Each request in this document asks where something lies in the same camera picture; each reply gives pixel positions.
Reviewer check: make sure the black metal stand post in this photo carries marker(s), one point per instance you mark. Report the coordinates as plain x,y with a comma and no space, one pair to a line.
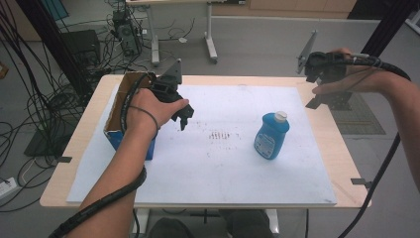
388,29
56,46

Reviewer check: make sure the computer tower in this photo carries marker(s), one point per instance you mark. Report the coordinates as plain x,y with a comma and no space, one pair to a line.
127,33

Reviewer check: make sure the blue plastic bottle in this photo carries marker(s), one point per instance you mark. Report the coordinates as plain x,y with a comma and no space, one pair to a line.
270,139

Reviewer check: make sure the dark floor mat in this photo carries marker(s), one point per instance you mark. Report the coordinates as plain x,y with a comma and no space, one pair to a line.
360,119

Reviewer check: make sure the white paper sheet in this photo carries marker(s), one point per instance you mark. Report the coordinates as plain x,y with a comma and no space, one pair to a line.
231,165

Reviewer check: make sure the blue cardboard box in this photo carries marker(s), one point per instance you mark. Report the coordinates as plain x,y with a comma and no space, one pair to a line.
114,119

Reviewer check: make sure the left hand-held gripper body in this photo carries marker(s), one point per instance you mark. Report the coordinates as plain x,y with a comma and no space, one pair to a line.
168,87

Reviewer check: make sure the wooden cabinet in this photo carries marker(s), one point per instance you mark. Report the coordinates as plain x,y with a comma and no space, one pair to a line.
290,8

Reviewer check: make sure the white desk frame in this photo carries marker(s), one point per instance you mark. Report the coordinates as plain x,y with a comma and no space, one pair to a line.
211,39

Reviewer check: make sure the black equipment case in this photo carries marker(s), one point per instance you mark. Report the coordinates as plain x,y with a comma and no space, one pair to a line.
82,46

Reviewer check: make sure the person's left leg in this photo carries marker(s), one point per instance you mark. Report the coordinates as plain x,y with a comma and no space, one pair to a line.
170,229

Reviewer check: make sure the black wrist band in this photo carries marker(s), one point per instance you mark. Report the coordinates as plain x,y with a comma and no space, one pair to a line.
149,114

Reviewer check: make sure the black tape tab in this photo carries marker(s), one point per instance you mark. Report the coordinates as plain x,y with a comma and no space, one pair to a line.
361,182
64,159

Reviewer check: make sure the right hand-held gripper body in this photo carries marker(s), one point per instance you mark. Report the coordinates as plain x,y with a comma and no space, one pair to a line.
325,64

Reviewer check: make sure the person's right leg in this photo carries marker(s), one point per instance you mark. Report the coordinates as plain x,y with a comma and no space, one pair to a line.
247,224

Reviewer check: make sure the black stand base plate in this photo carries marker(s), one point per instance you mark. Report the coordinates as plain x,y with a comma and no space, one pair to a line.
46,142

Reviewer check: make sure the person's leg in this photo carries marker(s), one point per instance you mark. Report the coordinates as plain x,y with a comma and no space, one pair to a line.
247,224
170,229

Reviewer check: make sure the white power strip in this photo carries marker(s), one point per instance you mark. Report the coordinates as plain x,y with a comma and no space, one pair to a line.
6,187

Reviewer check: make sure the person's right hand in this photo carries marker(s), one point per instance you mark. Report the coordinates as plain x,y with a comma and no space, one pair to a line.
366,82

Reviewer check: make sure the person's left hand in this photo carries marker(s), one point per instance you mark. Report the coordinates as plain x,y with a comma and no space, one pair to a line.
145,109

